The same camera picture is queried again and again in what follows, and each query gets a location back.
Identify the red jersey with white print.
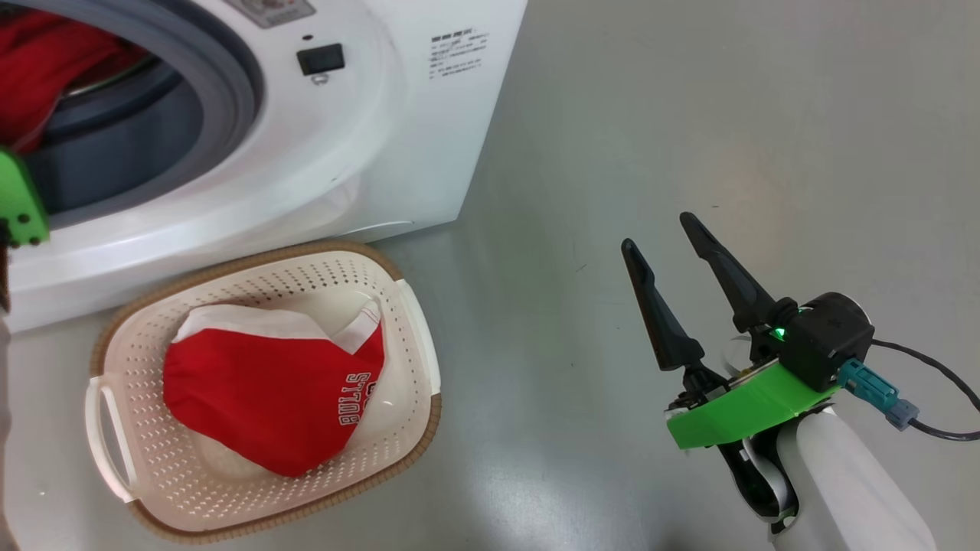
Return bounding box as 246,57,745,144
162,301,387,478

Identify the thin black cable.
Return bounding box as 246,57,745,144
869,339,980,442

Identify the red garment with white trim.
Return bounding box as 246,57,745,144
0,9,150,154

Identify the cream laundry basket brown rim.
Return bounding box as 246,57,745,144
84,241,443,544

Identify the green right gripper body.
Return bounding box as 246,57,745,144
666,360,839,529

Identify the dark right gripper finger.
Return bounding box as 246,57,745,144
679,212,778,334
621,238,705,372

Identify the white washing machine body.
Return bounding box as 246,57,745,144
0,0,529,334

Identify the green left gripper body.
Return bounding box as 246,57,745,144
0,148,51,247

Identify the teal cable connector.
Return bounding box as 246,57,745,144
837,360,920,431

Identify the grey warning sticker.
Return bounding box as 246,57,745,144
224,0,316,29

